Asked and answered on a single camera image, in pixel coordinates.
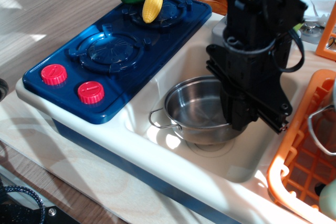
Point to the shallow stainless steel pan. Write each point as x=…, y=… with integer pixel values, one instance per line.
x=195, y=111

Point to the grey plastic faucet base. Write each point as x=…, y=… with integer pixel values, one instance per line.
x=217, y=32

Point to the red stove knob left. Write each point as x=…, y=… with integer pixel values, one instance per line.
x=54, y=74

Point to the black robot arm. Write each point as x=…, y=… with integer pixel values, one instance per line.
x=254, y=24

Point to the red stove knob right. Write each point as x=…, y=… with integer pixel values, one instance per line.
x=90, y=92

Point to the orange plastic dish rack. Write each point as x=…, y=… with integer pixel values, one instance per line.
x=298, y=166

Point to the cream toy kitchen sink unit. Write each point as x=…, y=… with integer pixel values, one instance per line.
x=229, y=179

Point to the teal plastic cup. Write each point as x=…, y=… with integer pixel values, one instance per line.
x=327, y=200

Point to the blue toy stove top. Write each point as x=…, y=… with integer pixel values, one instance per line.
x=121, y=52

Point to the yellow toy corn cob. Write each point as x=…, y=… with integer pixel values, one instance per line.
x=151, y=10

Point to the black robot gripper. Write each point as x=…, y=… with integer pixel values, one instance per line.
x=251, y=88

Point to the light green toy vegetable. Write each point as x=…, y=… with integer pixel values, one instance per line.
x=297, y=26

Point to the large stainless steel pot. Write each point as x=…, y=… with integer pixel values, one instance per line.
x=321, y=124

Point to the black metal bracket with screw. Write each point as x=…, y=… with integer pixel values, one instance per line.
x=12, y=213

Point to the red stove knob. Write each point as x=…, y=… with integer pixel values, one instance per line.
x=90, y=92
x=54, y=74

